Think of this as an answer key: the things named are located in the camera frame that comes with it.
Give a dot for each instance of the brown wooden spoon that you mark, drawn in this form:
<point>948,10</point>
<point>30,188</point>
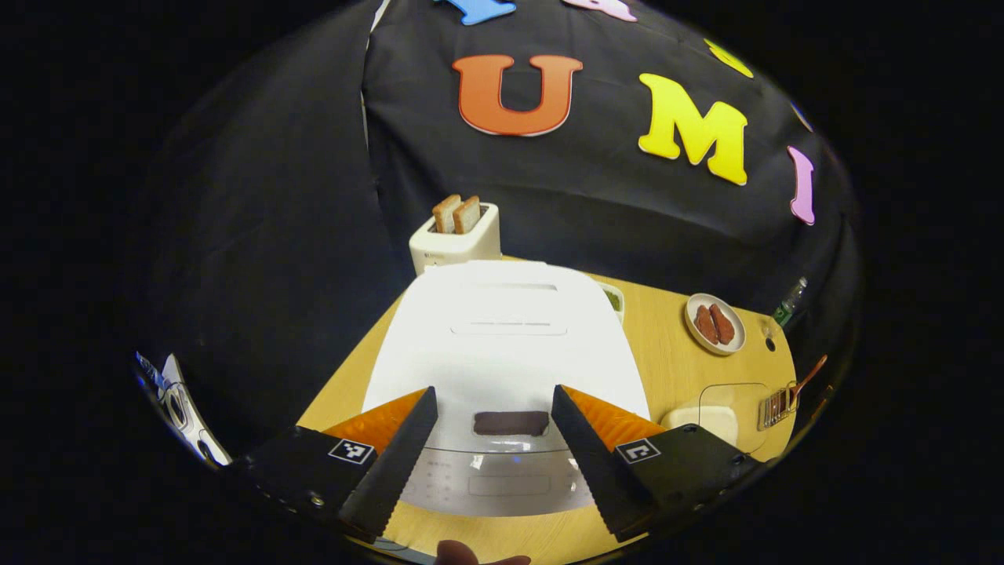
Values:
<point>808,375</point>

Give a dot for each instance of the white plastic equipment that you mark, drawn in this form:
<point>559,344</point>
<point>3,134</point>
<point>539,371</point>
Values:
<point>184,416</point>

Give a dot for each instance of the white toaster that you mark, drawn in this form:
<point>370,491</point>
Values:
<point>455,249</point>

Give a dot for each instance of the white divided seasoning tray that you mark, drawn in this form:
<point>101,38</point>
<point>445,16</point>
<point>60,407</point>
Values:
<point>614,302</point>

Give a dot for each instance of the brown meat piece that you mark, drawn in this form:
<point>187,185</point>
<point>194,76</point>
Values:
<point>723,324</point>
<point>705,324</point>

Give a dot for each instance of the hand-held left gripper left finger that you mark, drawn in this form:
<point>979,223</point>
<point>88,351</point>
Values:
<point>396,479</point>

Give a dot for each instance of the clear green label water bottle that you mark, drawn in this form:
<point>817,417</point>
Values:
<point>787,310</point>

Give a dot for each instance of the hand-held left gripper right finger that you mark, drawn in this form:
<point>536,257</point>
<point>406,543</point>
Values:
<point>596,471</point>

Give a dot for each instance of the black backdrop cloth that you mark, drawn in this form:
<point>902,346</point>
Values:
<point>596,204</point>

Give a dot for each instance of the white round plate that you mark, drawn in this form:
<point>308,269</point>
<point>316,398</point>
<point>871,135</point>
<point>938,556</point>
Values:
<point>690,314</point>

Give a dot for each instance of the toast bread slice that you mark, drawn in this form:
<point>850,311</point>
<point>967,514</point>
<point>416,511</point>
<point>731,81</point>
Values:
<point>468,215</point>
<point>445,213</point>

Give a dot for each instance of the clear glass dish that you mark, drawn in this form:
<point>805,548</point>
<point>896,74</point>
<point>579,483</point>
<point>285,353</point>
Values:
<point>745,400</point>

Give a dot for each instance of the white rice cooker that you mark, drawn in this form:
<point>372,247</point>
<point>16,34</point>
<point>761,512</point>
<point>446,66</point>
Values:
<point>502,353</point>

